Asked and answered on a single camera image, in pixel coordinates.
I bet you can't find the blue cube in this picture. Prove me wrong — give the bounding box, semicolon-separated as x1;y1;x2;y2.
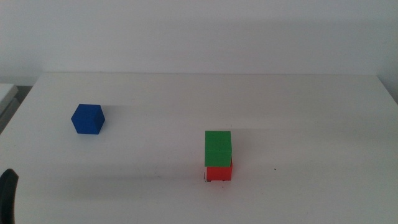
70;103;106;135

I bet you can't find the red cube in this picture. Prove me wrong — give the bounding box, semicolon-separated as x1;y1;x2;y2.
206;160;233;182

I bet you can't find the green cube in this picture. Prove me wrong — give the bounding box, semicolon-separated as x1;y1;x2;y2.
204;130;233;168

